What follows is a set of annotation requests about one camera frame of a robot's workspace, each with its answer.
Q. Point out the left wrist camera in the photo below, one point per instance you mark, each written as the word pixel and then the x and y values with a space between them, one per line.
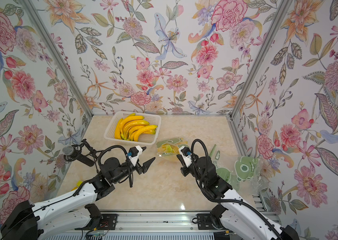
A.
pixel 132 156

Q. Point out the yellow block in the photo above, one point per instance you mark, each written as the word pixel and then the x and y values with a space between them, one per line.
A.
pixel 79 184

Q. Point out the black microphone on tripod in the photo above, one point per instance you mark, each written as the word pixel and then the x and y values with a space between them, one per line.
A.
pixel 83 153

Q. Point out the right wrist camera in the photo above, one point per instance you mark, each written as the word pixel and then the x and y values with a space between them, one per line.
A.
pixel 185 154

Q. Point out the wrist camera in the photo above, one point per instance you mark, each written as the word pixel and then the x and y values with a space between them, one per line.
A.
pixel 132 156
pixel 185 154

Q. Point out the zip-top bag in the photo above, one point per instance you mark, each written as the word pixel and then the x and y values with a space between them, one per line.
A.
pixel 247 177
pixel 225 166
pixel 169 149

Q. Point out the yellow banana bunch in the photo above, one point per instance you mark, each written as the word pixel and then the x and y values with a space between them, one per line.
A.
pixel 132 127

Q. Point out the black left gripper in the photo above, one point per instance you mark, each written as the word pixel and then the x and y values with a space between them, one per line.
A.
pixel 144 169

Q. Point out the white plastic basket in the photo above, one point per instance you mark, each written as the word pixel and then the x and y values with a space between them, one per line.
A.
pixel 144 139

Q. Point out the aluminium front rail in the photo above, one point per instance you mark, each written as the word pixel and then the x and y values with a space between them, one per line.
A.
pixel 155 221

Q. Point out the single yellow banana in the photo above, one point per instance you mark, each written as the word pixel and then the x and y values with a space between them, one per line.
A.
pixel 151 129
pixel 129 119
pixel 117 133

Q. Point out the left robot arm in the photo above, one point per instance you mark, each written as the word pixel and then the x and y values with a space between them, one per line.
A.
pixel 76 210

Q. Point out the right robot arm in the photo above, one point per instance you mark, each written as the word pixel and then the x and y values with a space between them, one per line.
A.
pixel 232 212

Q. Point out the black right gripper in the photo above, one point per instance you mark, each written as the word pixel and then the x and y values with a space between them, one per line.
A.
pixel 186 170

